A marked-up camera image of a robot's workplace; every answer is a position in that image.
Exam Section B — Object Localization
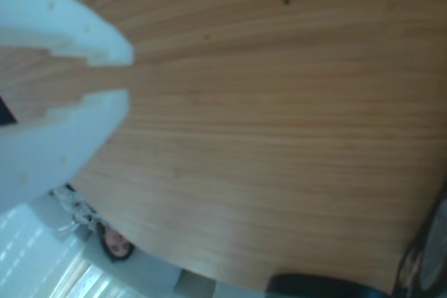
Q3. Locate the clear crumpled plastic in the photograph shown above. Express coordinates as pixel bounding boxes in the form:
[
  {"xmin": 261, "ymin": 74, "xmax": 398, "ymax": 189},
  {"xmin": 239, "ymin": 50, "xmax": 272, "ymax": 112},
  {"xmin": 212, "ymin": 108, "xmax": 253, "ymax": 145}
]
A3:
[{"xmin": 52, "ymin": 186, "xmax": 105, "ymax": 239}]

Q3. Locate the person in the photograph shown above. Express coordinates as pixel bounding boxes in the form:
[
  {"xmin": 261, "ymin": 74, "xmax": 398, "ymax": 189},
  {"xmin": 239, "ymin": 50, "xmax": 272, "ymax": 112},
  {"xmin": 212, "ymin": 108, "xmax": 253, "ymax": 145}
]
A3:
[{"xmin": 98, "ymin": 223, "xmax": 136, "ymax": 265}]

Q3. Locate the black stand base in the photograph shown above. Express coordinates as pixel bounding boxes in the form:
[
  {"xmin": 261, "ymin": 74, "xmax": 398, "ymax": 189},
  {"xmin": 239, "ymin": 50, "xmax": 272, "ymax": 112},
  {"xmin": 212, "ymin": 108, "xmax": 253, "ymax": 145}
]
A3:
[{"xmin": 267, "ymin": 272, "xmax": 395, "ymax": 298}]

